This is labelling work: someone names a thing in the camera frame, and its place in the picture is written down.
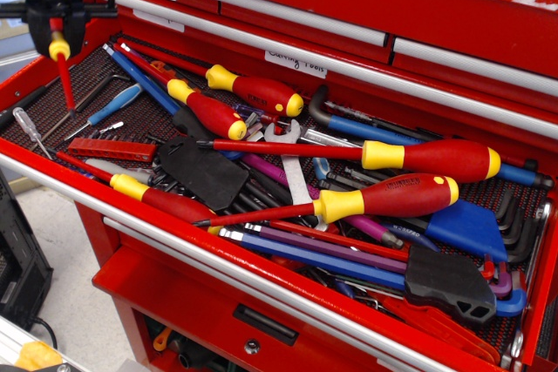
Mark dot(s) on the small red yellow screwdriver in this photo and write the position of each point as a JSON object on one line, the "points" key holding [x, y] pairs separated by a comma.
{"points": [[59, 51]]}

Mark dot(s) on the white label cutting tools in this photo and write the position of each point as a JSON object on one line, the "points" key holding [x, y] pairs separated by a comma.
{"points": [[296, 64]]}

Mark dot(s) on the red tool chest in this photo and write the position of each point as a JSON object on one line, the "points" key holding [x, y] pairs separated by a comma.
{"points": [[331, 19]]}

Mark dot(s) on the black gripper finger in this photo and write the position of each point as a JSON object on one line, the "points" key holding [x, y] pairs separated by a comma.
{"points": [[74, 26], [39, 22]]}

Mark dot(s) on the open red drawer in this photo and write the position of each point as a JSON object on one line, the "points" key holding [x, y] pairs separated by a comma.
{"points": [[265, 316]]}

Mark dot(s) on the silver open end wrench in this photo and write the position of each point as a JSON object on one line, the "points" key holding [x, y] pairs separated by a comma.
{"points": [[291, 164]]}

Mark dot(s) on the black hex key holder right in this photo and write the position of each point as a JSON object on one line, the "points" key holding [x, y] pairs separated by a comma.
{"points": [[451, 283]]}

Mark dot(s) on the black hex key holder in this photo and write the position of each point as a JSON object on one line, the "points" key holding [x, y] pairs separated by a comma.
{"points": [[206, 173], [451, 283]]}

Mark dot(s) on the black L hex key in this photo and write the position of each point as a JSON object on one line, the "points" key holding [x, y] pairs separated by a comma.
{"points": [[85, 102]]}

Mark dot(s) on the blue sleeved large hex key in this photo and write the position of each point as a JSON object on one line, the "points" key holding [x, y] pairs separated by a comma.
{"points": [[389, 133]]}

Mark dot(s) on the red yellow screwdriver back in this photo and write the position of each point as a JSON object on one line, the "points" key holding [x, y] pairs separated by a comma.
{"points": [[269, 95]]}

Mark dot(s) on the black box on floor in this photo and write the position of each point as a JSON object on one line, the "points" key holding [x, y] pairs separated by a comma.
{"points": [[25, 272]]}

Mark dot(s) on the blue handle small screwdriver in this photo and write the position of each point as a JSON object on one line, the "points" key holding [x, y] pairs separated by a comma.
{"points": [[123, 99]]}

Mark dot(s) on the long blue hex key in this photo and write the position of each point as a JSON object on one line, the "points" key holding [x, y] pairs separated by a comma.
{"points": [[162, 98], [511, 306]]}

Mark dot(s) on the magenta handle tool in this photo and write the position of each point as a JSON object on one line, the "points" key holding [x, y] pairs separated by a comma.
{"points": [[366, 225]]}

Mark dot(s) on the red yellow screwdriver front left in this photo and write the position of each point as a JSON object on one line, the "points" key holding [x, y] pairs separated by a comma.
{"points": [[139, 199]]}

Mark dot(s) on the blue hex key holder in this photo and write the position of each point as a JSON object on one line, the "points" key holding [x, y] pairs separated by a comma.
{"points": [[470, 228]]}

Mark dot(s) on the long blue hex key back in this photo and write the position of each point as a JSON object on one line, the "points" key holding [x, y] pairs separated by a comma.
{"points": [[162, 98]]}

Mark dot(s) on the clear handle small screwdriver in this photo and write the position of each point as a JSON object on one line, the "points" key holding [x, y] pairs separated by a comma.
{"points": [[27, 125]]}

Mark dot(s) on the red yellow screwdriver centre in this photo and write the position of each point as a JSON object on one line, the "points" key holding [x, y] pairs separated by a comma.
{"points": [[404, 196]]}

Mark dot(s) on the long purple hex key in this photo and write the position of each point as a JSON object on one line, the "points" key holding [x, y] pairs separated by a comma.
{"points": [[375, 266]]}

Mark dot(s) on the large red yellow screwdriver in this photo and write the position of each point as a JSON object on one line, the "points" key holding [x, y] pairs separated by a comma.
{"points": [[463, 160]]}

